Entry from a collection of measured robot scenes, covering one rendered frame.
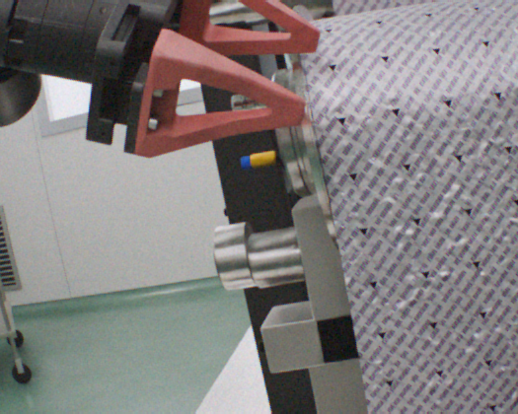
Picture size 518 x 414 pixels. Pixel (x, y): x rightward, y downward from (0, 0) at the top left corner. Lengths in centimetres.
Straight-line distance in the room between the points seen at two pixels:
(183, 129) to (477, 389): 22
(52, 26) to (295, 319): 26
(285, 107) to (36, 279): 628
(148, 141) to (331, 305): 20
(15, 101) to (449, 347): 28
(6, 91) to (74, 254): 606
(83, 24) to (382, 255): 20
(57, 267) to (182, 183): 92
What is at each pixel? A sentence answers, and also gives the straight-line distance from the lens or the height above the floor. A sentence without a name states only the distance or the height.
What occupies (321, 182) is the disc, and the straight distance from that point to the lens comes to 61.
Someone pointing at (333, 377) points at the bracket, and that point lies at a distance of 73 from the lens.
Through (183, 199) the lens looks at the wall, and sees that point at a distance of 643.
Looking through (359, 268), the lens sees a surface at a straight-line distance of 62.
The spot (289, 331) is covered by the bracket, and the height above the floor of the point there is 113.
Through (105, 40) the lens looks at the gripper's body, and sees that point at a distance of 53.
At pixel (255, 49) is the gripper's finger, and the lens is 61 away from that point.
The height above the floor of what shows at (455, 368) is 111.
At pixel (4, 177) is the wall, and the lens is 675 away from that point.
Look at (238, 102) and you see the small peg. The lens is 68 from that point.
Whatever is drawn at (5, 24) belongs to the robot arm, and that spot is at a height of 135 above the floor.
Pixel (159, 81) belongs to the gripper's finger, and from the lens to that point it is 53.
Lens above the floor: 131
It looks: 8 degrees down
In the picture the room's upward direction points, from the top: 12 degrees counter-clockwise
